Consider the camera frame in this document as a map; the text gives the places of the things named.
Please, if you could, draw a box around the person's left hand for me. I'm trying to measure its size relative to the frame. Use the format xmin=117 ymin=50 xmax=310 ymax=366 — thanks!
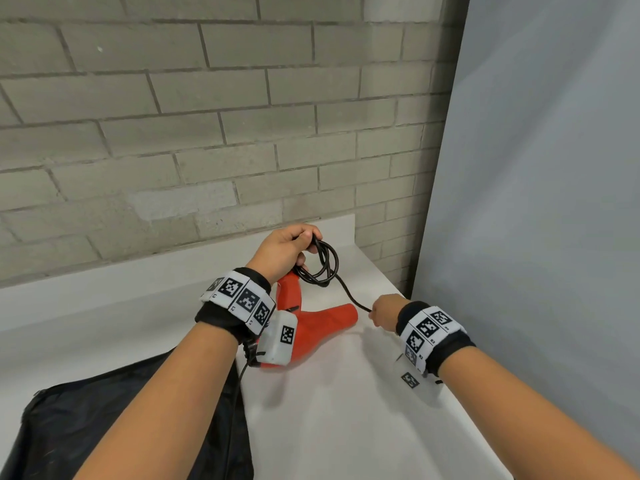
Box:
xmin=245 ymin=223 xmax=323 ymax=285

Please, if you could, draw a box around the person's right hand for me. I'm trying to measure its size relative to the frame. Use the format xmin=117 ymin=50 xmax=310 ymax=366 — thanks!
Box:
xmin=368 ymin=293 xmax=412 ymax=333

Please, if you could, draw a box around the black power cord with plug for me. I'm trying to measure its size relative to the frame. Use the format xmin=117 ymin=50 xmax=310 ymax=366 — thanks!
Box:
xmin=291 ymin=234 xmax=373 ymax=314

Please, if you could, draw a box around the red hair dryer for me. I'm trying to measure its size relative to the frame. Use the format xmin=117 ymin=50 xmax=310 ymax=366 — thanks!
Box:
xmin=247 ymin=271 xmax=359 ymax=369

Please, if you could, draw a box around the black fabric drawstring bag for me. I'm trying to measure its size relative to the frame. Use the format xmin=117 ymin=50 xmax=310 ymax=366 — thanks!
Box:
xmin=0 ymin=347 xmax=255 ymax=480

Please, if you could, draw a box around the person's right forearm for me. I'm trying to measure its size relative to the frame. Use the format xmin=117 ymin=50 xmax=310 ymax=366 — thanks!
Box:
xmin=439 ymin=346 xmax=640 ymax=480

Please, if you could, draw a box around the person's left forearm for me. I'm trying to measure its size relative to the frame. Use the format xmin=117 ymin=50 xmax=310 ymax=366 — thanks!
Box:
xmin=75 ymin=322 xmax=240 ymax=480

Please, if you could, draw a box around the right wristband with marker tiles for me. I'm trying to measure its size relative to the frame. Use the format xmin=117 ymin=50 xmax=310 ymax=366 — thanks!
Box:
xmin=395 ymin=300 xmax=477 ymax=378

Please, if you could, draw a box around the wristband with marker tiles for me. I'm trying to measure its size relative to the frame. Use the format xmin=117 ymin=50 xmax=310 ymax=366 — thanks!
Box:
xmin=195 ymin=267 xmax=277 ymax=344
xmin=395 ymin=300 xmax=477 ymax=378

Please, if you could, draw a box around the left wristband with marker tiles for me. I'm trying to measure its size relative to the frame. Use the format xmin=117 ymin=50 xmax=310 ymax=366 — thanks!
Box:
xmin=195 ymin=267 xmax=277 ymax=344

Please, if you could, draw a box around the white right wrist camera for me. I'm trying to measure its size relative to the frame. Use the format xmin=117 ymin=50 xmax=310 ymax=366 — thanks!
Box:
xmin=392 ymin=352 xmax=446 ymax=395

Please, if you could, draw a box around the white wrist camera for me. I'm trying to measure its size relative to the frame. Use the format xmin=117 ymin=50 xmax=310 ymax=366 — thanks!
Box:
xmin=256 ymin=310 xmax=299 ymax=367
xmin=392 ymin=352 xmax=446 ymax=395

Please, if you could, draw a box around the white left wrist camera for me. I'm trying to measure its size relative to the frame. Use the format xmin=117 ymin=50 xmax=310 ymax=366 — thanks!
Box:
xmin=256 ymin=310 xmax=299 ymax=367

